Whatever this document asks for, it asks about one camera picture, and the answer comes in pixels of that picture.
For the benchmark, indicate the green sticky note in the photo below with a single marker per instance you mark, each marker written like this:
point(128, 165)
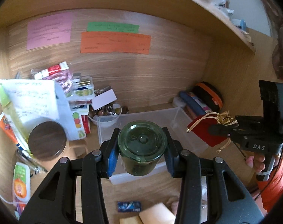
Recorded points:
point(112, 27)

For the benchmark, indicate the red pouch gold ribbon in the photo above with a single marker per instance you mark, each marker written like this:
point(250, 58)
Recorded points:
point(201, 126)

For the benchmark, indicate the clear plastic storage bin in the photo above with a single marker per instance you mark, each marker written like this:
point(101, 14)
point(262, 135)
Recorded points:
point(174, 119)

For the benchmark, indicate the blue zip pouch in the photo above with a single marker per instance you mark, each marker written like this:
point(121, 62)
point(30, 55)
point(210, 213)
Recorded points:
point(194, 103)

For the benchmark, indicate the clear cup with trinkets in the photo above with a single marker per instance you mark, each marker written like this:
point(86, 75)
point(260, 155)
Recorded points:
point(108, 114)

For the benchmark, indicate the person's right hand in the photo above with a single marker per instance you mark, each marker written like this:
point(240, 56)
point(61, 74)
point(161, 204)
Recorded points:
point(257, 162)

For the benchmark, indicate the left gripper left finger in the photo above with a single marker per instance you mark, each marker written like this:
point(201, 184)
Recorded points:
point(54, 199)

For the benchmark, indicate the small blue card box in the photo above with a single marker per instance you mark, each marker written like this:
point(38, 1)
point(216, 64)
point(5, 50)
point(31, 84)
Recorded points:
point(128, 207)

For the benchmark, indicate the orange sticky note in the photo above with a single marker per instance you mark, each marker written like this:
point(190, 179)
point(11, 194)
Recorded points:
point(108, 42)

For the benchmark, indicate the orange white tissue pack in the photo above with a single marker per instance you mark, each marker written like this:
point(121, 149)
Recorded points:
point(21, 182)

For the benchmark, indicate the white small box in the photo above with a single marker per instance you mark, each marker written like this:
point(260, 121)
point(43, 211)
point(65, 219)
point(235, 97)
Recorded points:
point(103, 99)

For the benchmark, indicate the orange black round case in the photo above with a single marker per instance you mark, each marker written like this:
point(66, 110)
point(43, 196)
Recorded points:
point(209, 95)

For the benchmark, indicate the green glass jar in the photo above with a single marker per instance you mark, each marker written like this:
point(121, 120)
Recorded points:
point(141, 145)

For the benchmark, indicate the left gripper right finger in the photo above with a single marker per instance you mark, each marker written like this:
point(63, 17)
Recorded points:
point(228, 199)

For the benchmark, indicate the brown mug with lid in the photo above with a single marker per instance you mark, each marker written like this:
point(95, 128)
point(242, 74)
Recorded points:
point(47, 141)

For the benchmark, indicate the orange glue tube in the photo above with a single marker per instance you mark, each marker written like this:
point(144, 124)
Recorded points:
point(5, 126)

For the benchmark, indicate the pink sticky note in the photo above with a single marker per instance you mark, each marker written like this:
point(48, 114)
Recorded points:
point(49, 30)

